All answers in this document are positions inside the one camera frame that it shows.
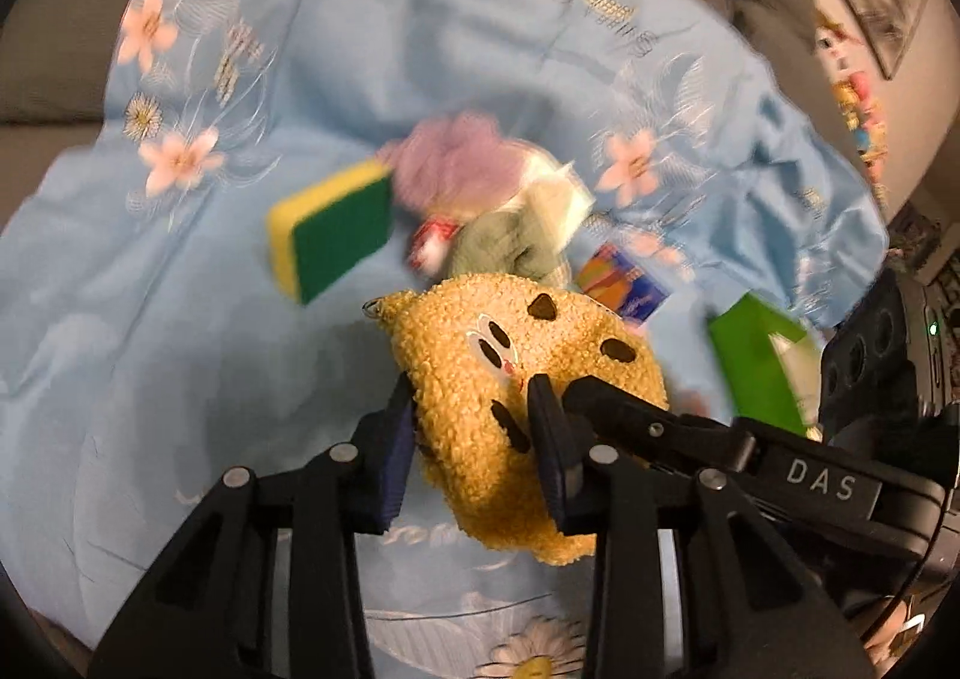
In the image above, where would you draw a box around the green cloth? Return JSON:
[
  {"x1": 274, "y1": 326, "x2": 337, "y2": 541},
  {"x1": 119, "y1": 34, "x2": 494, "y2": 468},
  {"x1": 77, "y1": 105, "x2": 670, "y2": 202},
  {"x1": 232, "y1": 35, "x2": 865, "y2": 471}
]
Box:
[{"x1": 448, "y1": 206, "x2": 571, "y2": 286}]

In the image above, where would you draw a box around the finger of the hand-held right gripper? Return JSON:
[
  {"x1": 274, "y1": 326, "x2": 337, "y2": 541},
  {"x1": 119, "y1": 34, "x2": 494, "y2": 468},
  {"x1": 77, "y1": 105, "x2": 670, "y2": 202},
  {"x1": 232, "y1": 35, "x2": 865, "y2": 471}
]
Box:
[{"x1": 562, "y1": 375, "x2": 760, "y2": 479}]

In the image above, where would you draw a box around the blue floral bed sheet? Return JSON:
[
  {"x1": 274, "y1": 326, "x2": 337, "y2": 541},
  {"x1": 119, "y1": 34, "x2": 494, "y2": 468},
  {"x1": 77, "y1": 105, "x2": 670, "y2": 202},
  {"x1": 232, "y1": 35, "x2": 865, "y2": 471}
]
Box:
[{"x1": 0, "y1": 0, "x2": 893, "y2": 679}]

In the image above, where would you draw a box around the green and yellow sponge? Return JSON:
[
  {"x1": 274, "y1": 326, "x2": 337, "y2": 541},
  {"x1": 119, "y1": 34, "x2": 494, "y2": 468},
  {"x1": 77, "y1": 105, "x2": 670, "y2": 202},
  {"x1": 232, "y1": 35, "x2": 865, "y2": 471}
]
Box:
[{"x1": 268, "y1": 160, "x2": 396, "y2": 305}]

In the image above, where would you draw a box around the colourful printed packet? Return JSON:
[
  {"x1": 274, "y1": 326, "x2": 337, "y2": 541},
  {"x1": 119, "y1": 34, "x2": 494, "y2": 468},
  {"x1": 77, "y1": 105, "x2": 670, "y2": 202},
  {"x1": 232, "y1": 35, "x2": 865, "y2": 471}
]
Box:
[{"x1": 574, "y1": 244, "x2": 672, "y2": 327}]

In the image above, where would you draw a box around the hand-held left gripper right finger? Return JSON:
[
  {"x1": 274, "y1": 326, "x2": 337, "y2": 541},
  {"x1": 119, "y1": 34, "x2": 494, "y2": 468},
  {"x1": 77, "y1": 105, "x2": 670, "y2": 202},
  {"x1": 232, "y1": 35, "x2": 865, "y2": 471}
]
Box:
[{"x1": 525, "y1": 373, "x2": 876, "y2": 679}]

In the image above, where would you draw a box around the yellow plush toy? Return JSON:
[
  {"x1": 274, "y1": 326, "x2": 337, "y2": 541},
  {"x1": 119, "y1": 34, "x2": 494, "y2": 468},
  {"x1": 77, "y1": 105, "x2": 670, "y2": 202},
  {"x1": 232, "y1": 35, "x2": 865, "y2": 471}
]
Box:
[{"x1": 364, "y1": 274, "x2": 670, "y2": 567}]

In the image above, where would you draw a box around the colourful figure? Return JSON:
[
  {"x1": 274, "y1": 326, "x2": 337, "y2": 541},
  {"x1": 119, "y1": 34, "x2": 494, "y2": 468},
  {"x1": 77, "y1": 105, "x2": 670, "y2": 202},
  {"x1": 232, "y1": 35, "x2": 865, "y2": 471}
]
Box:
[{"x1": 814, "y1": 11, "x2": 890, "y2": 185}]

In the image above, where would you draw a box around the small red and white item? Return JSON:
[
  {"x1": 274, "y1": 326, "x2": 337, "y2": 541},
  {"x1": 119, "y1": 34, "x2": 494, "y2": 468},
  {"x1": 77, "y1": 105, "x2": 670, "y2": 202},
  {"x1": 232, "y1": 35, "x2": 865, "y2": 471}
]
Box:
[{"x1": 409, "y1": 217, "x2": 462, "y2": 275}]

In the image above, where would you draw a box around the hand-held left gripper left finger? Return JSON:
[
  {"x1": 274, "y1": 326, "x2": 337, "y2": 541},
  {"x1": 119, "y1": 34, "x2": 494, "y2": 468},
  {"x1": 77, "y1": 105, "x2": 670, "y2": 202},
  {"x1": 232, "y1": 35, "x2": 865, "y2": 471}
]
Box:
[{"x1": 88, "y1": 371, "x2": 419, "y2": 679}]

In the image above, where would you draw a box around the green box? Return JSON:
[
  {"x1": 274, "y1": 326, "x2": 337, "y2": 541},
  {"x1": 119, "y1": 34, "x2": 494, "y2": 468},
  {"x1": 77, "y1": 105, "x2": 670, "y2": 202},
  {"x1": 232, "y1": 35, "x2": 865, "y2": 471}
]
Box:
[{"x1": 709, "y1": 292, "x2": 826, "y2": 440}]

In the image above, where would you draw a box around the purple cloth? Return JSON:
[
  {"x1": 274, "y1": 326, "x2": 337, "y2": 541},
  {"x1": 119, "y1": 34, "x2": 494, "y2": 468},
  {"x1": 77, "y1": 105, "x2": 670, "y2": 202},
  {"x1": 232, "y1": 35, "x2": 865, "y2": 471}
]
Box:
[{"x1": 382, "y1": 112, "x2": 541, "y2": 230}]

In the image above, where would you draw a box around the white cloth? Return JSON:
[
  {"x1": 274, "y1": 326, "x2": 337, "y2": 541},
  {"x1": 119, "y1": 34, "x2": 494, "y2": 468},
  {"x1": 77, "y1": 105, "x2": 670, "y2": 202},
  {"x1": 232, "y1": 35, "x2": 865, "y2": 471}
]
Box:
[{"x1": 517, "y1": 161, "x2": 597, "y2": 252}]

